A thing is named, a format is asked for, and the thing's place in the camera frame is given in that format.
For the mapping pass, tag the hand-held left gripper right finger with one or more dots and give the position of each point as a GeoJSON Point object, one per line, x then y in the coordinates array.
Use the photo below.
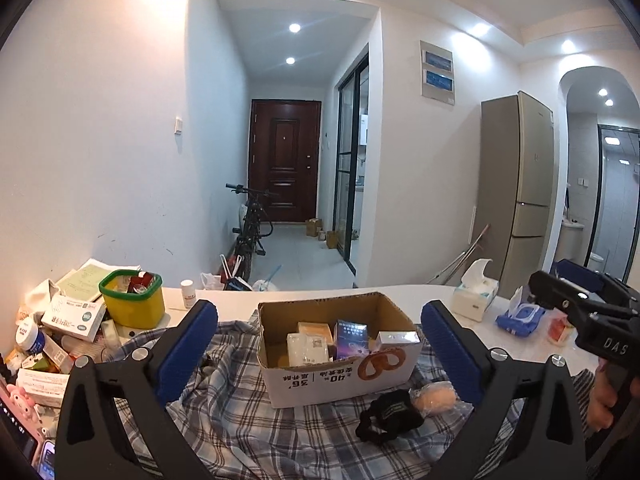
{"type": "Point", "coordinates": [450, 355]}

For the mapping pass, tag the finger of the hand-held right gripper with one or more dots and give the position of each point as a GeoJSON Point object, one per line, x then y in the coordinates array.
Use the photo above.
{"type": "Point", "coordinates": [607, 290]}
{"type": "Point", "coordinates": [565, 297]}

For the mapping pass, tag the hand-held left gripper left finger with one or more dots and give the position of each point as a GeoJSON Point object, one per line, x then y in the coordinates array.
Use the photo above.
{"type": "Point", "coordinates": [185, 345]}

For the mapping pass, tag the white narrow box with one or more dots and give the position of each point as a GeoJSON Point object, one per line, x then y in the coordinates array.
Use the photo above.
{"type": "Point", "coordinates": [397, 339]}

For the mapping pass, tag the dark blue box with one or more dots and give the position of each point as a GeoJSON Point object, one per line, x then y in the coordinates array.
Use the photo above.
{"type": "Point", "coordinates": [351, 340]}

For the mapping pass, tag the white square box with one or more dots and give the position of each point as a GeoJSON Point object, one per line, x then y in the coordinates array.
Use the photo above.
{"type": "Point", "coordinates": [307, 350]}

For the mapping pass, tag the cream box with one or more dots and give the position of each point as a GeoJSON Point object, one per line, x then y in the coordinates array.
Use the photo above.
{"type": "Point", "coordinates": [317, 330]}

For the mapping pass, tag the person's right hand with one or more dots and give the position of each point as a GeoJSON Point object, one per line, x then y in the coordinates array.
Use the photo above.
{"type": "Point", "coordinates": [602, 402]}

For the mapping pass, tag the white toilet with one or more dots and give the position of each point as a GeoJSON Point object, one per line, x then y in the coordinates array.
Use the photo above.
{"type": "Point", "coordinates": [596, 262]}

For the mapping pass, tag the orange packet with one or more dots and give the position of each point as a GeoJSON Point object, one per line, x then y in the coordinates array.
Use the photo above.
{"type": "Point", "coordinates": [560, 327]}

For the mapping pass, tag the wrapped bread bun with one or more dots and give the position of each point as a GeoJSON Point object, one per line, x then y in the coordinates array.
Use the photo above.
{"type": "Point", "coordinates": [437, 399]}

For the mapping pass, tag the white pill bottle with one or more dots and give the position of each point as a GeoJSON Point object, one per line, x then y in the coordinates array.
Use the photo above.
{"type": "Point", "coordinates": [188, 296]}

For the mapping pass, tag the blue wet wipes pack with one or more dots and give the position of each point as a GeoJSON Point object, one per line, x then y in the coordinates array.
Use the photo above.
{"type": "Point", "coordinates": [520, 317]}

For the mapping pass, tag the white tissue box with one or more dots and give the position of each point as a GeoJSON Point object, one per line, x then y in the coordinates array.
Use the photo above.
{"type": "Point", "coordinates": [472, 300]}

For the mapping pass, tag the yellow bin with green rim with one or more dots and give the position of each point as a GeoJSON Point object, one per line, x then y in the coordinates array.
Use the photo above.
{"type": "Point", "coordinates": [135, 310]}

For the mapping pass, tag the white shopping bag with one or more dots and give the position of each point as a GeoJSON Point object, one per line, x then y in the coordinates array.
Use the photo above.
{"type": "Point", "coordinates": [212, 282]}

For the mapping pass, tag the red box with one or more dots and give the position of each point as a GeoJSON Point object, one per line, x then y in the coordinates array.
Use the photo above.
{"type": "Point", "coordinates": [141, 282]}

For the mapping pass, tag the mop sticks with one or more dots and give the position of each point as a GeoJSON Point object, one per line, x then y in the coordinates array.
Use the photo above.
{"type": "Point", "coordinates": [462, 257]}

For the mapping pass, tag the white plastic bag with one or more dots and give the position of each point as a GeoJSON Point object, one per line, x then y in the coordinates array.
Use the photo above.
{"type": "Point", "coordinates": [265, 286]}

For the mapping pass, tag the white glove box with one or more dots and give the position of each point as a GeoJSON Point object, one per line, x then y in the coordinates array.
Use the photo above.
{"type": "Point", "coordinates": [72, 317]}

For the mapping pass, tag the grey plaid shirt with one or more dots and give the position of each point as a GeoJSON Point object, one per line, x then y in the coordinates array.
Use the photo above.
{"type": "Point", "coordinates": [260, 435]}

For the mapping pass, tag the grey refrigerator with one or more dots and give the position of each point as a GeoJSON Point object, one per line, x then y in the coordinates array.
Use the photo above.
{"type": "Point", "coordinates": [520, 185]}

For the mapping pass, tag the black bicycle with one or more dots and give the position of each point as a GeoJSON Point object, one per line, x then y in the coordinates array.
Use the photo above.
{"type": "Point", "coordinates": [250, 230]}

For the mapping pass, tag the white medicine box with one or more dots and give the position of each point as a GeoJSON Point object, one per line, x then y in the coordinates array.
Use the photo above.
{"type": "Point", "coordinates": [42, 387]}

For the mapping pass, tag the white jar with blue label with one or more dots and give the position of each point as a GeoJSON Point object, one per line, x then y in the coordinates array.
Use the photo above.
{"type": "Point", "coordinates": [30, 337]}

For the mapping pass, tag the small cardboard box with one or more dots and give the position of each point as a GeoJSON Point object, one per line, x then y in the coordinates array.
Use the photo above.
{"type": "Point", "coordinates": [313, 227]}
{"type": "Point", "coordinates": [332, 240]}

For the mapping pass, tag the pink toy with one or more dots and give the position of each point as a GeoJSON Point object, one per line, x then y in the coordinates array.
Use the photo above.
{"type": "Point", "coordinates": [25, 402]}

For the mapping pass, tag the smartphone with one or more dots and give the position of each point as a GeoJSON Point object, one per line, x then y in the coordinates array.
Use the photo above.
{"type": "Point", "coordinates": [47, 460]}

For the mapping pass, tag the black framed glass door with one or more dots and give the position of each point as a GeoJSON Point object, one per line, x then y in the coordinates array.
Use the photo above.
{"type": "Point", "coordinates": [345, 185]}

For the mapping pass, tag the dark brown door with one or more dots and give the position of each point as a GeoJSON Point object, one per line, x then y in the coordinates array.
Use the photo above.
{"type": "Point", "coordinates": [285, 160]}

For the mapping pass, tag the white water heater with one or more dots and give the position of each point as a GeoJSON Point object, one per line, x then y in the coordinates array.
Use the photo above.
{"type": "Point", "coordinates": [364, 130]}

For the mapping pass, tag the wall electrical panel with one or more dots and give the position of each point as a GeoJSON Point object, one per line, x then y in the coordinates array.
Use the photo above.
{"type": "Point", "coordinates": [437, 72]}

